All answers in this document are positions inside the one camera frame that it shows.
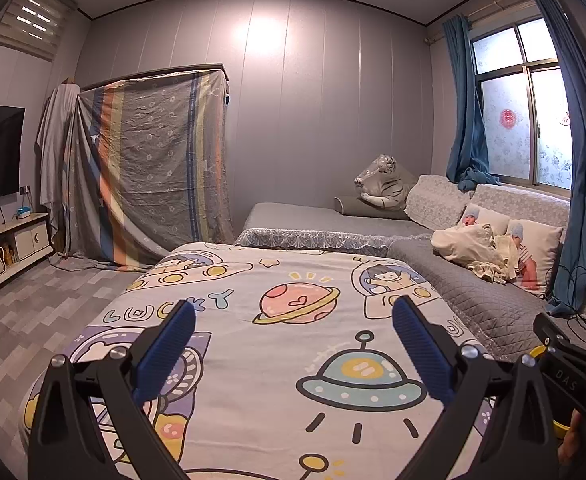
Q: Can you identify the white window blind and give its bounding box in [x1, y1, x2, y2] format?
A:
[0, 0, 79, 63]

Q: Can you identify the person's right hand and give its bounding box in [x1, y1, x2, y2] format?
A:
[559, 410, 586, 463]

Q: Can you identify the cream television cabinet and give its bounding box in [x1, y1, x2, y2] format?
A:
[0, 212, 51, 306]

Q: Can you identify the frosted glass window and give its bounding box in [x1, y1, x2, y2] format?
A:
[471, 17, 574, 191]

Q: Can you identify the small baby print pillow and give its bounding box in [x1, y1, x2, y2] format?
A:
[460, 204, 511, 236]

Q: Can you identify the yellow rimmed black trash bin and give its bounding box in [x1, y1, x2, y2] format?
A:
[527, 344, 574, 438]

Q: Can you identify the cream clothes pile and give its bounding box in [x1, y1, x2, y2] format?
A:
[430, 222, 521, 282]

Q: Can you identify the wooden curtain rod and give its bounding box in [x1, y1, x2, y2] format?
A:
[425, 0, 544, 43]

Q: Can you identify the short blue curtain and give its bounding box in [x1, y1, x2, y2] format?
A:
[441, 14, 500, 192]

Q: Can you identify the large baby print pillow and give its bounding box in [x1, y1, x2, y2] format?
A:
[505, 219, 564, 297]

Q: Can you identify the striped bed sheet cover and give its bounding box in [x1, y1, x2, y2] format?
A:
[68, 62, 236, 273]

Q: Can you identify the cartoon printed blanket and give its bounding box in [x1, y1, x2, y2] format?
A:
[18, 241, 538, 480]

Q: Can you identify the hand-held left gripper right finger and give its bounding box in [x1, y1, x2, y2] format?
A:
[392, 296, 560, 480]

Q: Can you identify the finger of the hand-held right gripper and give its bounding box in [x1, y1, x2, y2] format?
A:
[533, 312, 586, 412]

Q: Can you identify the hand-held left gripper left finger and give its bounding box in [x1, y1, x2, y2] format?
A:
[27, 300, 197, 480]

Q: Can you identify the grey quilted sofa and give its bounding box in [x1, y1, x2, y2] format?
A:
[235, 174, 586, 366]

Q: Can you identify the long blue curtain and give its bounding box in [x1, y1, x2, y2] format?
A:
[525, 0, 586, 317]

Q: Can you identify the grey hanging cloth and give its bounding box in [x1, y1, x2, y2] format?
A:
[36, 81, 81, 261]

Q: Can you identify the white tiger plush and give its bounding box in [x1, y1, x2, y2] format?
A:
[354, 154, 419, 209]

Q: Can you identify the grey bolster pillow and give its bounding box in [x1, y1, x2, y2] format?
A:
[334, 195, 409, 221]

